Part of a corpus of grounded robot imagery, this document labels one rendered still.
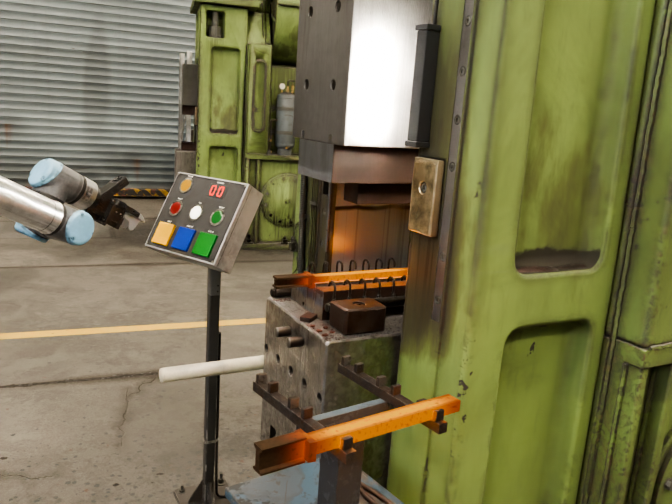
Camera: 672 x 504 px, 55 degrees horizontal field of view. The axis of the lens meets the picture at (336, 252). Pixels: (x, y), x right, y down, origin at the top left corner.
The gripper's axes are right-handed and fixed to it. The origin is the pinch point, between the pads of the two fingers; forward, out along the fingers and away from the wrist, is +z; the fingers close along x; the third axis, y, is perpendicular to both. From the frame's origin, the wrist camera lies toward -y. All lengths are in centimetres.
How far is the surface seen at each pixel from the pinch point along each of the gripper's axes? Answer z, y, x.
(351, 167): -6, -24, 75
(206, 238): 10.4, -1.0, 19.6
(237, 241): 16.5, -3.8, 26.3
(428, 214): -6, -16, 100
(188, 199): 11.2, -12.3, 3.3
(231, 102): 266, -189, -302
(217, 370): 28, 35, 29
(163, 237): 10.3, 2.3, 0.8
